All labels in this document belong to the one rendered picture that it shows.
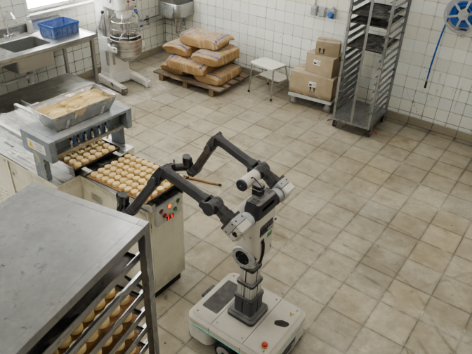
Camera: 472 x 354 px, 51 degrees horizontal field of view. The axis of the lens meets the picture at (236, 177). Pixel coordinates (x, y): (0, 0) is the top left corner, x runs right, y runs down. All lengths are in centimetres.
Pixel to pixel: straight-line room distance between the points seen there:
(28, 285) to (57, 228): 24
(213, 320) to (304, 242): 135
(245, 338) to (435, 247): 209
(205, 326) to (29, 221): 190
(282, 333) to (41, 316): 216
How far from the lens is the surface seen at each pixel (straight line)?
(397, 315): 394
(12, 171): 413
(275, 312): 340
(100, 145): 389
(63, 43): 629
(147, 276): 170
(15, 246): 158
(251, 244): 281
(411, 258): 445
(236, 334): 326
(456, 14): 606
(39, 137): 353
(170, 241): 357
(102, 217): 162
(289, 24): 704
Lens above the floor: 280
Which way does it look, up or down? 33 degrees down
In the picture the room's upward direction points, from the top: 2 degrees clockwise
